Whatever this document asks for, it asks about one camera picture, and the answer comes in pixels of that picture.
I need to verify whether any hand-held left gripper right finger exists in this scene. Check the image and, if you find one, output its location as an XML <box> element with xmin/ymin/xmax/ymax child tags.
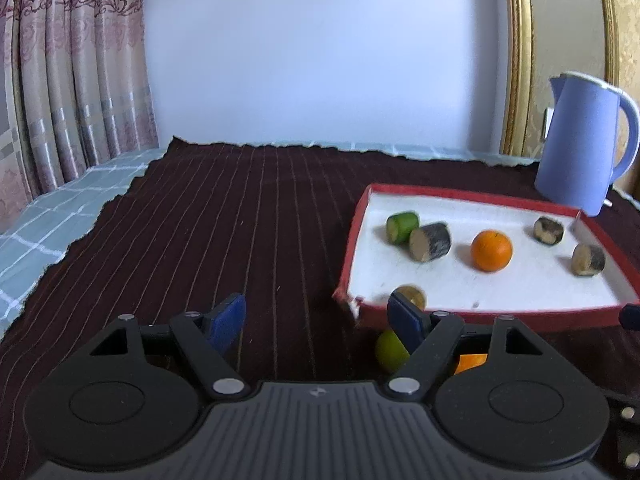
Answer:
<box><xmin>386</xmin><ymin>292</ymin><xmax>549</xmax><ymax>404</ymax></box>

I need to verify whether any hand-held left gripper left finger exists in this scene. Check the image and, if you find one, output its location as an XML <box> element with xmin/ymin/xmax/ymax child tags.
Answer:
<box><xmin>90</xmin><ymin>293</ymin><xmax>252</xmax><ymax>402</ymax></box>

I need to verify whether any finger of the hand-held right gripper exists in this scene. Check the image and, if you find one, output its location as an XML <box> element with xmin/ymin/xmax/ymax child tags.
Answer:
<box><xmin>618</xmin><ymin>303</ymin><xmax>640</xmax><ymax>332</ymax></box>
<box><xmin>602</xmin><ymin>392</ymin><xmax>640</xmax><ymax>472</ymax></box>

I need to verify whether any yellow round toy piece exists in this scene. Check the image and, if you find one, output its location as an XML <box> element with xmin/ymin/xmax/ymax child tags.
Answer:
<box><xmin>392</xmin><ymin>284</ymin><xmax>427</xmax><ymax>312</ymax></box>

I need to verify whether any lime green toy ball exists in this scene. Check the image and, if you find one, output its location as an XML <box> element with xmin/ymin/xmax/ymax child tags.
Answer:
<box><xmin>375</xmin><ymin>329</ymin><xmax>412</xmax><ymax>374</ymax></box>

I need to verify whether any dark wooden cylinder piece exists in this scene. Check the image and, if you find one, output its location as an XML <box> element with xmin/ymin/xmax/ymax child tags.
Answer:
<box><xmin>571</xmin><ymin>243</ymin><xmax>607</xmax><ymax>278</ymax></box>
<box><xmin>409</xmin><ymin>222</ymin><xmax>453</xmax><ymax>264</ymax></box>

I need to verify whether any orange toy slice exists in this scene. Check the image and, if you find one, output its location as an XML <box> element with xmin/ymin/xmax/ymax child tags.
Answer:
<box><xmin>452</xmin><ymin>353</ymin><xmax>489</xmax><ymax>376</ymax></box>

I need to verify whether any green toy cylinder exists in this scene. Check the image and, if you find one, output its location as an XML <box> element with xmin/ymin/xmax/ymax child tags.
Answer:
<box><xmin>386</xmin><ymin>211</ymin><xmax>421</xmax><ymax>247</ymax></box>

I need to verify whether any red cardboard box tray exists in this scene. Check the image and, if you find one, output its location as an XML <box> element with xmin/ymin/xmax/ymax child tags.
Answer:
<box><xmin>332</xmin><ymin>183</ymin><xmax>640</xmax><ymax>334</ymax></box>

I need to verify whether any orange toy ball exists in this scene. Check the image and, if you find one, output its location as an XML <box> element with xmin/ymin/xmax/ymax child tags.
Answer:
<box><xmin>470</xmin><ymin>229</ymin><xmax>514</xmax><ymax>273</ymax></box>

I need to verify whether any dark spotted wooden piece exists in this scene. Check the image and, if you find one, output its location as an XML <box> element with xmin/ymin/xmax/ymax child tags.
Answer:
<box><xmin>532</xmin><ymin>216</ymin><xmax>565</xmax><ymax>247</ymax></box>

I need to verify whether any dark red striped cloth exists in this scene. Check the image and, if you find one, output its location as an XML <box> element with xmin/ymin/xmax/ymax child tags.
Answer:
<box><xmin>0</xmin><ymin>135</ymin><xmax>640</xmax><ymax>480</ymax></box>

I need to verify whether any blue electric kettle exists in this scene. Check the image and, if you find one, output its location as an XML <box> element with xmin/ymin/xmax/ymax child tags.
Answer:
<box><xmin>534</xmin><ymin>71</ymin><xmax>640</xmax><ymax>218</ymax></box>

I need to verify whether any pink patterned curtain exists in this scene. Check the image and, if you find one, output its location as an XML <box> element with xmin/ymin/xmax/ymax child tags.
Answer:
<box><xmin>0</xmin><ymin>0</ymin><xmax>162</xmax><ymax>235</ymax></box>

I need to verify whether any gold framed wall panel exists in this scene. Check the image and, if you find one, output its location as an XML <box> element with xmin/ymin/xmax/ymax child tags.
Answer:
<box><xmin>500</xmin><ymin>0</ymin><xmax>640</xmax><ymax>159</ymax></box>

